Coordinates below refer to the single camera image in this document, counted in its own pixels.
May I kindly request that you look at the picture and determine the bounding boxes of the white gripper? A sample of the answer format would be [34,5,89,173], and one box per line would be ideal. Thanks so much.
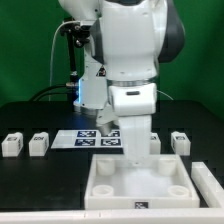
[118,115,152,164]

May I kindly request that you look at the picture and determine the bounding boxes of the white square table top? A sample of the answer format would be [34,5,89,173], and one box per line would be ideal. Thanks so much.
[84,154,200,210]

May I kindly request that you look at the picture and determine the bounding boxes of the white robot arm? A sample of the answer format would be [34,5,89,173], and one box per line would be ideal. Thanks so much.
[58,0,185,164]

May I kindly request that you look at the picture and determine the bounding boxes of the white sheet with markers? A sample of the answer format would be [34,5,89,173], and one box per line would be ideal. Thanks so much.
[51,129,122,149]

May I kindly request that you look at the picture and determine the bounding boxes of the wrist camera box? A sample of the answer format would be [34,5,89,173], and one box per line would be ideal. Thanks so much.
[109,83,157,117]

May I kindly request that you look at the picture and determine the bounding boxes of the black base cables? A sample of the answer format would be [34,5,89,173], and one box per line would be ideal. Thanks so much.
[28,81,81,102]

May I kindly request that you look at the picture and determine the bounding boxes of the white L-shaped obstacle wall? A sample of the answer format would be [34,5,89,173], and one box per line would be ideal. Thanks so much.
[191,162,224,209]

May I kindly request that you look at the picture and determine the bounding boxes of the camera on black mount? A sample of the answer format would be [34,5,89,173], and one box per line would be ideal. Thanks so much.
[59,18,94,82]

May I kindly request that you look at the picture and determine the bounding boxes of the grey camera cable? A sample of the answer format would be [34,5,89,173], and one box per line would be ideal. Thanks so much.
[48,20,73,102]

